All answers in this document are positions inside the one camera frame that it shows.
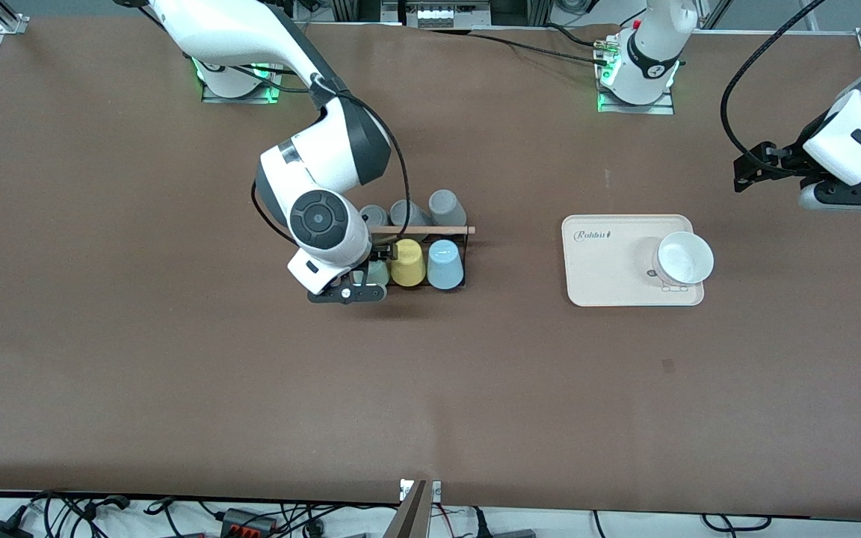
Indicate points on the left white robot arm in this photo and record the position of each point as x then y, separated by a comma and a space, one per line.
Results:
655, 52

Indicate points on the yellow plastic cup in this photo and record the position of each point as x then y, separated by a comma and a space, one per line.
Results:
407, 263

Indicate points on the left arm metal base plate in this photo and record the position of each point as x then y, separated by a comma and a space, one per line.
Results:
666, 107

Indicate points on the mint green plastic cup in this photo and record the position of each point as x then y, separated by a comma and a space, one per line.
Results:
378, 274

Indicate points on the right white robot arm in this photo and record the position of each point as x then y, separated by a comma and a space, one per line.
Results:
326, 157

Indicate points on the white bowl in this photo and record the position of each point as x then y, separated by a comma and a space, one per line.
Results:
684, 258

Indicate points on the black power adapter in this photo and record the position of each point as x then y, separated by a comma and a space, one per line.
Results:
1, 530

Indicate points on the white power strip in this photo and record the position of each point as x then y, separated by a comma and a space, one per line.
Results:
449, 15

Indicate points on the black red power strip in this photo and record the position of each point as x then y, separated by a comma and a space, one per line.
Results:
247, 521

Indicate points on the grey plastic cup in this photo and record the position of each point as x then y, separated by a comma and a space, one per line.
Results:
447, 208
373, 215
415, 215

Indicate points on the beige rectangular tray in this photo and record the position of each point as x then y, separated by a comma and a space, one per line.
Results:
602, 269

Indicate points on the grey metal bracket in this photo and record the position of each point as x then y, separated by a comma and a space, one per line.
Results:
412, 515

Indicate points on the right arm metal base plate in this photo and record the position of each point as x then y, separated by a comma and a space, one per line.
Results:
244, 98

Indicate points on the light blue plastic cup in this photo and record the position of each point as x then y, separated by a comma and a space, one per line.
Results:
445, 265

